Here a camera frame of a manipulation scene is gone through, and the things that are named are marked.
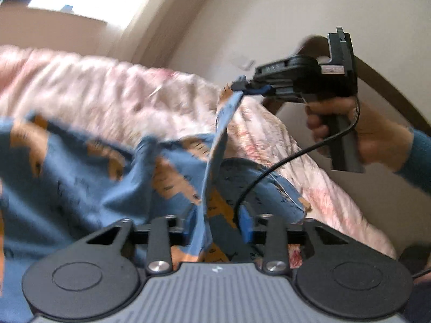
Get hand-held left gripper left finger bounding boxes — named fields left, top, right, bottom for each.
left=86, top=215, right=190, bottom=274

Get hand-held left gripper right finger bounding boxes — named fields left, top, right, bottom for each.
left=237, top=203, right=349, bottom=274

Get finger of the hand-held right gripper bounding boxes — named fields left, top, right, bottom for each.
left=241, top=85, right=274, bottom=97
left=230, top=76, right=257, bottom=89

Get blue pants with orange print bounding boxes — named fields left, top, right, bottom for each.
left=0, top=86, right=312, bottom=310

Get person's right forearm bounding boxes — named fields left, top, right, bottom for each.
left=394, top=127, right=431, bottom=196

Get person's right hand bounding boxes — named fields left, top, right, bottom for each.
left=305, top=95, right=415, bottom=173

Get pink floral blanket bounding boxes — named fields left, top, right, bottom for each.
left=0, top=44, right=398, bottom=270

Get black cable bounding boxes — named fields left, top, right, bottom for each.
left=235, top=97, right=362, bottom=224

